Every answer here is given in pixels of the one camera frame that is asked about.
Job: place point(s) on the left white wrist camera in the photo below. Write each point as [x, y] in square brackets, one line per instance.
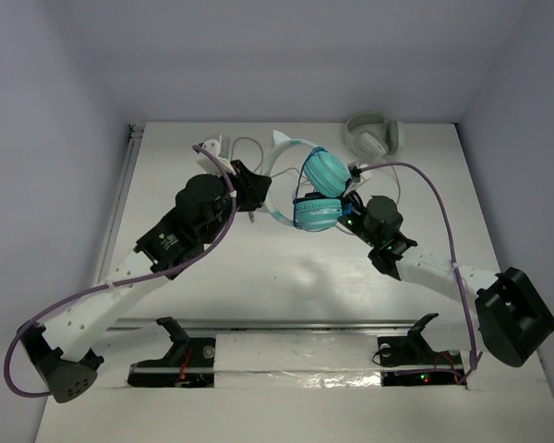
[220, 148]

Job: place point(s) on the metal base rail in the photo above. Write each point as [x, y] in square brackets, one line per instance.
[173, 353]

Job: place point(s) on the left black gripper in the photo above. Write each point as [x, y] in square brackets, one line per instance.
[251, 185]

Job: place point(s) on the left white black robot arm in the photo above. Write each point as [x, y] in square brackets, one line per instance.
[60, 348]

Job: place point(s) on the white grey headphones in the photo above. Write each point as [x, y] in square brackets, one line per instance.
[373, 136]

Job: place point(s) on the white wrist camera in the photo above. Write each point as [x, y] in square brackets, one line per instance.
[220, 148]
[359, 174]

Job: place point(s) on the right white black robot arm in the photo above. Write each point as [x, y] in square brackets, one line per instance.
[504, 314]

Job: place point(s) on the teal cat ear headphones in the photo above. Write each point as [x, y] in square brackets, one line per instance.
[320, 183]

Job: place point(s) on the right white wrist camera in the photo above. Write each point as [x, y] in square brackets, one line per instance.
[359, 174]

